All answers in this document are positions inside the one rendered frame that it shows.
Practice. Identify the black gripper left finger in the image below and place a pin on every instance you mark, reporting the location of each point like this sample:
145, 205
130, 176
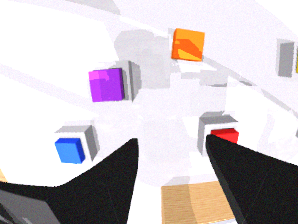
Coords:
100, 195

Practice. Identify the red button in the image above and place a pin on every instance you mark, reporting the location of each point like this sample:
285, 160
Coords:
225, 126

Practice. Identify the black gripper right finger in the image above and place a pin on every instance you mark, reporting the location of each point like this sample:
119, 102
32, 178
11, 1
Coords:
259, 188

